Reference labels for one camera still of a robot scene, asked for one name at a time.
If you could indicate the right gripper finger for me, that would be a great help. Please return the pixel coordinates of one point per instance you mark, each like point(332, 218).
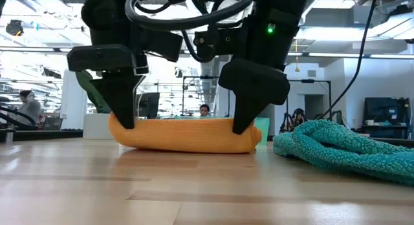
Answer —
point(244, 118)

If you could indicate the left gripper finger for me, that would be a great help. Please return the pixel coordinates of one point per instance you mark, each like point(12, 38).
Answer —
point(119, 99)

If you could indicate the orange microfiber towel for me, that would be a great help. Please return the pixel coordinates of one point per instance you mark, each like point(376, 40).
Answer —
point(187, 136)

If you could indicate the teal microfiber towel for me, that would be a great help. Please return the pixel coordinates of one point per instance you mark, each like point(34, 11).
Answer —
point(339, 147)

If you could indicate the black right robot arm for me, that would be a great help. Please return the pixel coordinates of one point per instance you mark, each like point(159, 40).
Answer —
point(278, 11)

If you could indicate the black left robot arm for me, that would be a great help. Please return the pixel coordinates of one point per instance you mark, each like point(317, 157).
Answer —
point(110, 18)

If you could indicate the dark computer monitor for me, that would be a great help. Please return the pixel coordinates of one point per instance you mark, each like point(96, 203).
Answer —
point(150, 105)

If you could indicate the snake plant in white pot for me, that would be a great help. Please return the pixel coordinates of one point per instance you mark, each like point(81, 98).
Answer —
point(97, 128)

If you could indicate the person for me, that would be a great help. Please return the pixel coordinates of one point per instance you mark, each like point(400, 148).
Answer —
point(29, 107)
point(298, 116)
point(204, 111)

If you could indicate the white building pillar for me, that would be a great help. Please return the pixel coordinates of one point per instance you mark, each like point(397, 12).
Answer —
point(69, 102)

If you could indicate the black ceiling device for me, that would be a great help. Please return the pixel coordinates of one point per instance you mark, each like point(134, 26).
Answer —
point(14, 27)

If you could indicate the white mug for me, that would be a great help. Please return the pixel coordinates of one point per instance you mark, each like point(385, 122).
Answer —
point(369, 122)

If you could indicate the black desk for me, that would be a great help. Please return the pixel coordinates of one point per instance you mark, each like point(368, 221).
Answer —
point(385, 131)

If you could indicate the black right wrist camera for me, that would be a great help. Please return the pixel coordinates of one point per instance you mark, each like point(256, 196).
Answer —
point(223, 44)

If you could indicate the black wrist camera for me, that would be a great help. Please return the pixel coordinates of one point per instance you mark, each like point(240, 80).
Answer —
point(161, 45)
point(223, 44)

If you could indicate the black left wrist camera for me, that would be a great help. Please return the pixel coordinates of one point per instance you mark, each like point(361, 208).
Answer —
point(161, 45)

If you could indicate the black aluminium table frame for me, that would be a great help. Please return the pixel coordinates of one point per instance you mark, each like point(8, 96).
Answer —
point(48, 135)

